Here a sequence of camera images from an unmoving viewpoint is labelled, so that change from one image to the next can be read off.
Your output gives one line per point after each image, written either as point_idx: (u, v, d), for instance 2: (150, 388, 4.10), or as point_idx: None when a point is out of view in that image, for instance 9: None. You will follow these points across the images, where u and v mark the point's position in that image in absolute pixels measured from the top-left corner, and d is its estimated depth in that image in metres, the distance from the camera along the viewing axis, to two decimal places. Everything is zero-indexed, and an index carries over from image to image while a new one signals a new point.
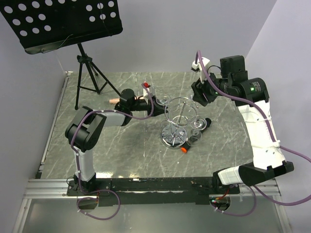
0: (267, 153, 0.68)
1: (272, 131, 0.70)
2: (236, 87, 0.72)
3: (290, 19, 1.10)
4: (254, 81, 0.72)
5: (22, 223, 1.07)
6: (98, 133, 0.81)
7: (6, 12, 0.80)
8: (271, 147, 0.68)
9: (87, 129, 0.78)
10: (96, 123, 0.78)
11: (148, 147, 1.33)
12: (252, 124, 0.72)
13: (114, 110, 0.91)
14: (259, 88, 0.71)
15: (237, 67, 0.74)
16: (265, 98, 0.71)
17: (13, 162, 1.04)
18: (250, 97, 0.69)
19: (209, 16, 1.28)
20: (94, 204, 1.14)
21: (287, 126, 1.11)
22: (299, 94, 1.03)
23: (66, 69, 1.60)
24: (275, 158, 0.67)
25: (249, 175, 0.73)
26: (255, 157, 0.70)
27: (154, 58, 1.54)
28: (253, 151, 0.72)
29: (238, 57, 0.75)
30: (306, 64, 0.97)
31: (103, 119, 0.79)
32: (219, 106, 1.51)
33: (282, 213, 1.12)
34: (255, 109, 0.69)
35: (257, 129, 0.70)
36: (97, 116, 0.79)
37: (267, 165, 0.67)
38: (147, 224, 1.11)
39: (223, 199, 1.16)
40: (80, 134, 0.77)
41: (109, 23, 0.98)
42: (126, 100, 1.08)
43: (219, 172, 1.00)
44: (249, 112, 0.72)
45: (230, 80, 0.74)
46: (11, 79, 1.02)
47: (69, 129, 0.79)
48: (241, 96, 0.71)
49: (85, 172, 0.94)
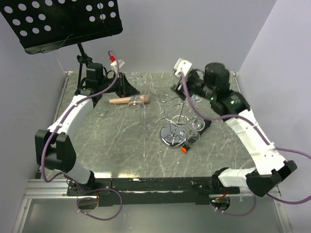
0: (266, 157, 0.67)
1: (264, 135, 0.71)
2: (219, 104, 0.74)
3: (289, 19, 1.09)
4: (233, 93, 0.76)
5: (22, 224, 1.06)
6: (71, 148, 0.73)
7: (6, 12, 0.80)
8: (268, 150, 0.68)
9: (56, 153, 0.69)
10: (61, 146, 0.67)
11: (148, 147, 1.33)
12: (243, 134, 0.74)
13: (74, 104, 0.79)
14: (238, 100, 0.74)
15: (224, 82, 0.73)
16: (248, 107, 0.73)
17: (13, 162, 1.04)
18: (233, 110, 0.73)
19: (209, 14, 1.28)
20: (94, 204, 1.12)
21: (285, 127, 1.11)
22: (297, 94, 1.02)
23: (66, 69, 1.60)
24: (275, 160, 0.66)
25: (259, 185, 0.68)
26: (258, 165, 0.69)
27: (154, 58, 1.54)
28: (254, 159, 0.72)
29: (224, 71, 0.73)
30: (304, 64, 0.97)
31: (65, 138, 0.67)
32: None
33: (282, 213, 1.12)
34: (242, 119, 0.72)
35: (249, 137, 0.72)
36: (57, 139, 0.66)
37: (271, 169, 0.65)
38: (148, 224, 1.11)
39: (223, 199, 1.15)
40: (52, 160, 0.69)
41: (108, 23, 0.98)
42: (94, 69, 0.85)
43: (220, 175, 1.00)
44: (237, 124, 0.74)
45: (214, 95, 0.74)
46: (11, 79, 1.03)
47: (39, 159, 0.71)
48: (225, 111, 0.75)
49: (80, 179, 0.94)
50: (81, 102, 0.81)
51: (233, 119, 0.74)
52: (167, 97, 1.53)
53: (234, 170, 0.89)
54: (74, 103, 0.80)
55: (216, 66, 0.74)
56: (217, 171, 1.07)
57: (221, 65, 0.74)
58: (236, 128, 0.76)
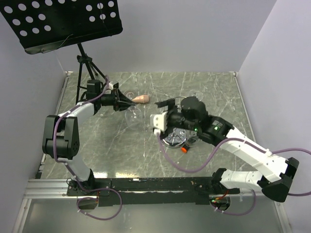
0: (269, 165, 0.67)
1: (257, 144, 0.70)
2: (206, 133, 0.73)
3: (289, 19, 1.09)
4: (214, 119, 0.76)
5: (22, 223, 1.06)
6: (77, 136, 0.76)
7: (6, 12, 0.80)
8: (267, 158, 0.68)
9: (65, 136, 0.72)
10: (70, 127, 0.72)
11: (148, 147, 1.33)
12: (238, 152, 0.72)
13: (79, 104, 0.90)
14: (220, 124, 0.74)
15: (204, 112, 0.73)
16: (232, 126, 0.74)
17: (13, 162, 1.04)
18: (220, 135, 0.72)
19: (209, 14, 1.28)
20: (95, 204, 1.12)
21: (285, 126, 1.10)
22: (297, 93, 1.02)
23: (66, 69, 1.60)
24: (278, 163, 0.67)
25: (275, 192, 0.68)
26: (266, 174, 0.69)
27: (154, 58, 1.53)
28: (258, 169, 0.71)
29: (198, 103, 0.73)
30: (304, 63, 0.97)
31: (75, 120, 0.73)
32: (219, 106, 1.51)
33: (282, 213, 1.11)
34: (232, 140, 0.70)
35: (245, 153, 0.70)
36: (66, 120, 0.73)
37: (278, 174, 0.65)
38: (148, 224, 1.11)
39: (223, 200, 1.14)
40: (60, 143, 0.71)
41: (108, 23, 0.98)
42: (93, 83, 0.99)
43: (222, 180, 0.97)
44: (229, 145, 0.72)
45: (198, 126, 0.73)
46: (11, 79, 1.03)
47: (45, 145, 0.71)
48: (214, 138, 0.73)
49: (80, 175, 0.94)
50: (85, 104, 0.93)
51: (223, 143, 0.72)
52: (167, 97, 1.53)
53: (238, 174, 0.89)
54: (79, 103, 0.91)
55: (190, 100, 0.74)
56: (215, 174, 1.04)
57: (194, 98, 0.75)
58: (229, 148, 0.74)
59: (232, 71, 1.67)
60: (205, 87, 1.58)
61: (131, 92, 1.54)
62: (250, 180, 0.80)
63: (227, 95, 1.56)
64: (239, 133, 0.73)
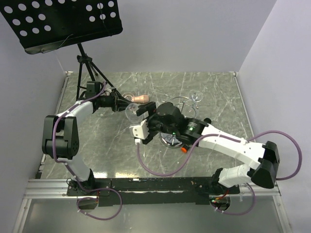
0: (247, 153, 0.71)
1: (232, 136, 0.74)
2: (184, 135, 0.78)
3: (289, 19, 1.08)
4: (189, 121, 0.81)
5: (22, 223, 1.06)
6: (77, 136, 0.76)
7: (6, 12, 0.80)
8: (244, 146, 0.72)
9: (64, 136, 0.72)
10: (70, 127, 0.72)
11: (148, 147, 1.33)
12: (217, 147, 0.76)
13: (78, 104, 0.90)
14: (195, 124, 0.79)
15: (178, 115, 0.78)
16: (206, 124, 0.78)
17: (13, 162, 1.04)
18: (196, 134, 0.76)
19: (209, 14, 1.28)
20: (94, 204, 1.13)
21: (285, 127, 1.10)
22: (298, 93, 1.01)
23: (66, 69, 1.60)
24: (255, 150, 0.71)
25: (262, 179, 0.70)
26: (247, 162, 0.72)
27: (154, 58, 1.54)
28: (240, 159, 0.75)
29: (173, 108, 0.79)
30: (304, 63, 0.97)
31: (74, 120, 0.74)
32: (219, 106, 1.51)
33: (282, 213, 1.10)
34: (207, 137, 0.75)
35: (222, 146, 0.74)
36: (66, 121, 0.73)
37: (257, 159, 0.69)
38: (148, 224, 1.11)
39: (223, 200, 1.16)
40: (60, 143, 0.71)
41: (108, 23, 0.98)
42: (93, 83, 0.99)
43: (220, 180, 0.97)
44: (206, 142, 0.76)
45: (176, 129, 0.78)
46: (11, 79, 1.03)
47: (45, 145, 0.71)
48: (192, 139, 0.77)
49: (80, 175, 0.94)
50: (84, 102, 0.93)
51: (200, 142, 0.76)
52: (167, 97, 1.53)
53: (232, 170, 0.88)
54: (78, 103, 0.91)
55: (165, 107, 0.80)
56: (214, 175, 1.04)
57: (168, 104, 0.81)
58: (208, 146, 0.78)
59: (232, 71, 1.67)
60: (205, 87, 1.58)
61: (131, 92, 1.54)
62: (241, 173, 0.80)
63: (227, 95, 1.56)
64: (214, 129, 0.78)
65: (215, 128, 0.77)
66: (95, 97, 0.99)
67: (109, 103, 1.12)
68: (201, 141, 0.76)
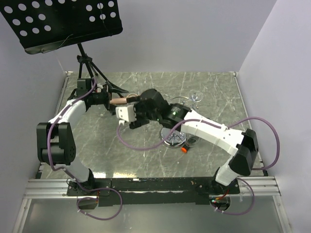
0: (226, 139, 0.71)
1: (213, 122, 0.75)
2: (167, 120, 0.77)
3: (290, 20, 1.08)
4: (173, 106, 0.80)
5: (22, 223, 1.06)
6: (72, 141, 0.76)
7: (6, 12, 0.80)
8: (224, 132, 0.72)
9: (60, 143, 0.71)
10: (63, 135, 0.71)
11: (148, 147, 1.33)
12: (198, 132, 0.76)
13: (70, 104, 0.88)
14: (178, 109, 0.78)
15: (160, 100, 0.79)
16: (189, 109, 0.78)
17: (13, 163, 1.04)
18: (179, 118, 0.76)
19: (209, 14, 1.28)
20: (94, 204, 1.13)
21: (286, 127, 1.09)
22: (298, 93, 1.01)
23: (66, 69, 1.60)
24: (235, 136, 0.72)
25: (240, 165, 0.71)
26: (226, 147, 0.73)
27: (154, 58, 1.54)
28: (219, 145, 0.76)
29: (155, 94, 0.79)
30: (305, 63, 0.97)
31: (67, 125, 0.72)
32: (219, 106, 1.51)
33: (282, 213, 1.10)
34: (189, 121, 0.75)
35: (204, 131, 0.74)
36: (59, 127, 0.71)
37: (235, 145, 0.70)
38: (148, 224, 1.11)
39: (223, 200, 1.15)
40: (56, 151, 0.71)
41: (108, 23, 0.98)
42: (83, 81, 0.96)
43: (216, 178, 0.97)
44: (188, 127, 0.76)
45: (158, 114, 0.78)
46: (11, 79, 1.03)
47: (41, 153, 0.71)
48: (175, 123, 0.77)
49: (80, 176, 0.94)
50: (76, 102, 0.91)
51: (182, 127, 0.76)
52: (167, 97, 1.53)
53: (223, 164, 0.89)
54: (69, 103, 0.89)
55: (147, 92, 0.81)
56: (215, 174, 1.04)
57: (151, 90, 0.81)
58: (189, 131, 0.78)
59: (232, 71, 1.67)
60: (205, 87, 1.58)
61: (131, 92, 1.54)
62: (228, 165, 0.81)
63: (227, 95, 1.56)
64: (196, 114, 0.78)
65: (198, 114, 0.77)
66: (86, 93, 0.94)
67: (102, 100, 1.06)
68: (183, 125, 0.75)
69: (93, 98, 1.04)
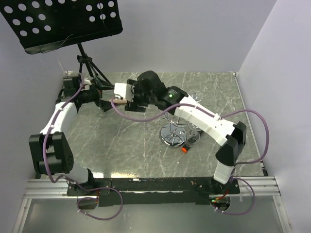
0: (217, 128, 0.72)
1: (207, 110, 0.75)
2: (162, 102, 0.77)
3: (290, 20, 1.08)
4: (170, 88, 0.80)
5: (22, 224, 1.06)
6: (69, 149, 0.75)
7: (5, 12, 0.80)
8: (216, 121, 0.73)
9: (56, 154, 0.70)
10: (59, 145, 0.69)
11: (148, 147, 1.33)
12: (191, 118, 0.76)
13: (60, 109, 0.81)
14: (175, 92, 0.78)
15: (156, 82, 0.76)
16: (185, 94, 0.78)
17: (13, 162, 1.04)
18: (174, 101, 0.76)
19: (208, 14, 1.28)
20: (95, 204, 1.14)
21: (286, 127, 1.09)
22: (298, 93, 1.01)
23: (66, 69, 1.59)
24: (226, 126, 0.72)
25: (226, 156, 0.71)
26: (215, 137, 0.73)
27: (154, 58, 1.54)
28: (210, 134, 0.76)
29: (153, 74, 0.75)
30: (305, 63, 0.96)
31: (61, 136, 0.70)
32: (219, 106, 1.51)
33: (282, 213, 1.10)
34: (183, 106, 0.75)
35: (197, 118, 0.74)
36: (53, 138, 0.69)
37: (224, 135, 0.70)
38: (148, 224, 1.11)
39: (223, 200, 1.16)
40: (53, 162, 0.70)
41: (108, 23, 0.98)
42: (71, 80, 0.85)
43: (215, 175, 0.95)
44: (182, 112, 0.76)
45: (154, 96, 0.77)
46: (11, 79, 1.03)
47: (38, 166, 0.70)
48: (169, 105, 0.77)
49: (80, 178, 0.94)
50: (65, 106, 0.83)
51: (177, 110, 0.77)
52: None
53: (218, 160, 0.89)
54: (59, 108, 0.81)
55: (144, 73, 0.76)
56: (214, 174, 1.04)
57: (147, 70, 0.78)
58: (183, 116, 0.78)
59: (232, 71, 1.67)
60: (205, 87, 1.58)
61: None
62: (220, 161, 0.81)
63: (227, 95, 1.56)
64: (193, 100, 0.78)
65: (194, 101, 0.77)
66: (76, 93, 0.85)
67: (92, 97, 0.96)
68: (178, 109, 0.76)
69: (82, 97, 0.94)
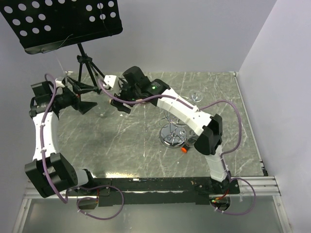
0: (195, 119, 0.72)
1: (188, 102, 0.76)
2: (145, 93, 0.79)
3: (290, 20, 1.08)
4: (153, 81, 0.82)
5: (22, 223, 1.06)
6: (69, 165, 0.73)
7: (5, 12, 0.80)
8: (195, 113, 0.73)
9: (59, 175, 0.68)
10: (61, 166, 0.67)
11: (148, 147, 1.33)
12: (172, 109, 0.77)
13: (42, 123, 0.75)
14: (158, 84, 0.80)
15: (139, 76, 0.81)
16: (168, 87, 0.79)
17: (13, 163, 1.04)
18: (156, 92, 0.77)
19: (208, 15, 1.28)
20: (94, 204, 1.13)
21: (286, 127, 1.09)
22: (298, 94, 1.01)
23: (66, 69, 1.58)
24: (204, 118, 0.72)
25: (202, 147, 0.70)
26: (193, 127, 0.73)
27: (153, 58, 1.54)
28: (189, 125, 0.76)
29: (136, 69, 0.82)
30: (305, 64, 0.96)
31: (61, 156, 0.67)
32: (219, 106, 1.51)
33: (282, 213, 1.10)
34: (165, 97, 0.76)
35: (177, 109, 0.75)
36: (52, 160, 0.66)
37: (201, 126, 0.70)
38: (148, 224, 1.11)
39: (223, 199, 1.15)
40: (59, 183, 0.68)
41: (108, 23, 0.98)
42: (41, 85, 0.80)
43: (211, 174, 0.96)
44: (164, 104, 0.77)
45: (138, 88, 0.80)
46: (11, 79, 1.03)
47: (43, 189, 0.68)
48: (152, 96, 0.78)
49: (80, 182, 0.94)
50: (45, 117, 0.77)
51: (159, 102, 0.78)
52: None
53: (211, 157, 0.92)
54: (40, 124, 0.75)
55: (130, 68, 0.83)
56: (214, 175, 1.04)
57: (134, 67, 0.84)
58: (165, 108, 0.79)
59: (232, 71, 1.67)
60: (205, 87, 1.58)
61: None
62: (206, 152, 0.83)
63: (227, 95, 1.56)
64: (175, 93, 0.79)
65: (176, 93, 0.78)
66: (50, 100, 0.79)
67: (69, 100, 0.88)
68: (160, 100, 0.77)
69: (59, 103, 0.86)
